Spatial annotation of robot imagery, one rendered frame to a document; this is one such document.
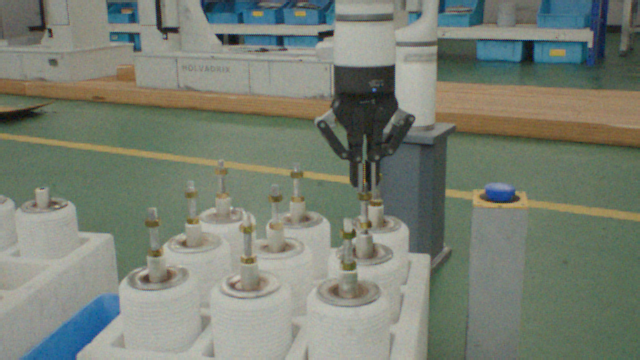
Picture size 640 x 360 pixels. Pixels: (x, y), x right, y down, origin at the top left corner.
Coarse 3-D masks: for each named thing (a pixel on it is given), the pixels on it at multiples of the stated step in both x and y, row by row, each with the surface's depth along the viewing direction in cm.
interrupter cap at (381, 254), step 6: (342, 246) 92; (354, 246) 92; (378, 246) 92; (384, 246) 91; (336, 252) 90; (342, 252) 90; (354, 252) 91; (378, 252) 90; (384, 252) 89; (390, 252) 89; (342, 258) 88; (354, 258) 88; (360, 258) 88; (366, 258) 88; (372, 258) 88; (378, 258) 88; (384, 258) 88; (390, 258) 88; (360, 264) 86; (366, 264) 86; (372, 264) 86; (378, 264) 86
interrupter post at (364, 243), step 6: (360, 234) 89; (372, 234) 89; (360, 240) 88; (366, 240) 88; (372, 240) 89; (360, 246) 88; (366, 246) 88; (372, 246) 89; (360, 252) 89; (366, 252) 89; (372, 252) 89
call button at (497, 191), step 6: (486, 186) 91; (492, 186) 91; (498, 186) 91; (504, 186) 91; (510, 186) 91; (486, 192) 91; (492, 192) 90; (498, 192) 89; (504, 192) 89; (510, 192) 89; (492, 198) 90; (498, 198) 90; (504, 198) 90; (510, 198) 90
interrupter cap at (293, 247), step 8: (264, 240) 95; (288, 240) 94; (296, 240) 94; (256, 248) 92; (264, 248) 92; (288, 248) 92; (296, 248) 91; (304, 248) 92; (264, 256) 89; (272, 256) 89; (280, 256) 89; (288, 256) 89
